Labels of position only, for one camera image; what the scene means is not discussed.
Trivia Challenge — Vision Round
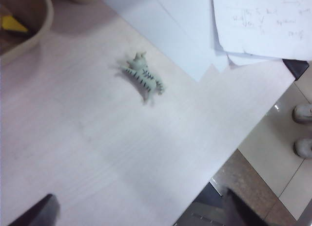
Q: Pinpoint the blank paper sheet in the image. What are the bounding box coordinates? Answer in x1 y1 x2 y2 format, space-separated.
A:
102 0 231 82

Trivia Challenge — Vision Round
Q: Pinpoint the white shoe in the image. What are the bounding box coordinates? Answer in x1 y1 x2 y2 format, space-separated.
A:
292 104 312 125
293 137 312 158

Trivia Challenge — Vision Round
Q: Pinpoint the yellow doll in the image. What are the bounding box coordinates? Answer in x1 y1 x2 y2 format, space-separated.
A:
1 15 30 33

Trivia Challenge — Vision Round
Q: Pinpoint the handwritten paper sheet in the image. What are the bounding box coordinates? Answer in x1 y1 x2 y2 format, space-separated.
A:
211 0 312 61

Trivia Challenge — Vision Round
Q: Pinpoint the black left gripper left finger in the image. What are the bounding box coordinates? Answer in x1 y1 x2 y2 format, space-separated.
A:
8 193 60 226

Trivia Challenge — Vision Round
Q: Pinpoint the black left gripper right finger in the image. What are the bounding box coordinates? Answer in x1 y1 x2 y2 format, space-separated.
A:
220 188 271 226

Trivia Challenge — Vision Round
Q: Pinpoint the grey striped tiger doll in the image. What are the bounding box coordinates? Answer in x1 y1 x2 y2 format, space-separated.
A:
116 50 166 107

